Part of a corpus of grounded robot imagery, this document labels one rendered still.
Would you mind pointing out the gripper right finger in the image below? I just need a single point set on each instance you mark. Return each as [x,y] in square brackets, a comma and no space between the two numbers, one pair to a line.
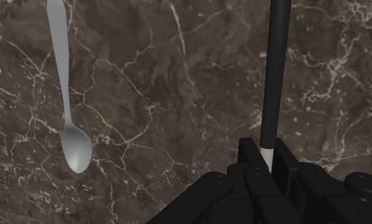
[325,192]

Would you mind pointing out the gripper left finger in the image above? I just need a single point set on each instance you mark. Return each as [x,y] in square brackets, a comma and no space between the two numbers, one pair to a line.
[235,189]

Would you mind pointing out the black pen with white tip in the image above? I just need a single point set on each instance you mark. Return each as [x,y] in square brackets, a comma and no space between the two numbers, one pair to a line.
[275,74]

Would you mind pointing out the grey metal spoon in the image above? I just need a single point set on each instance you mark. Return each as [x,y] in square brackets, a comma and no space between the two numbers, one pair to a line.
[75,145]

